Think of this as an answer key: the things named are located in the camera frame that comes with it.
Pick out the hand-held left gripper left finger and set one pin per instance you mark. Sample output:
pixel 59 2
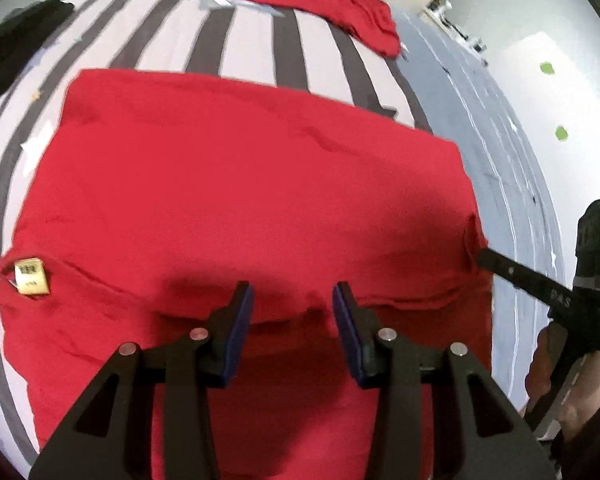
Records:
pixel 240 330

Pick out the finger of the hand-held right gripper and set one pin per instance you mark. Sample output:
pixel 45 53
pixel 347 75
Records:
pixel 510 270

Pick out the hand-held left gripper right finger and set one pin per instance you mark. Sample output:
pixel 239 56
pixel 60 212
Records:
pixel 347 330

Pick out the red sweater with yellow tag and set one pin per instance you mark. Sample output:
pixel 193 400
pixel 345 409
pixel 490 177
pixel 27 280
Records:
pixel 230 185

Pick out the person's right forearm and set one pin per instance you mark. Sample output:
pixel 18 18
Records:
pixel 585 435

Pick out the black folded clothes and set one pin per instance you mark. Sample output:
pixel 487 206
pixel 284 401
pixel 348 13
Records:
pixel 15 45

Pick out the person's right hand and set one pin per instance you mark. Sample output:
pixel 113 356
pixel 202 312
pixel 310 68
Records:
pixel 542 365

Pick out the green apple sticker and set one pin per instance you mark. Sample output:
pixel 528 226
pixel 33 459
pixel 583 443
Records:
pixel 546 67
pixel 561 133

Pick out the white headboard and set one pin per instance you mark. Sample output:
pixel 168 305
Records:
pixel 580 110

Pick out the white nightstand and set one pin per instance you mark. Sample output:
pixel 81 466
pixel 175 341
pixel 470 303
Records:
pixel 455 20

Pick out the red garment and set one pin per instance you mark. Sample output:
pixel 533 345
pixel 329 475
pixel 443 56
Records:
pixel 320 0

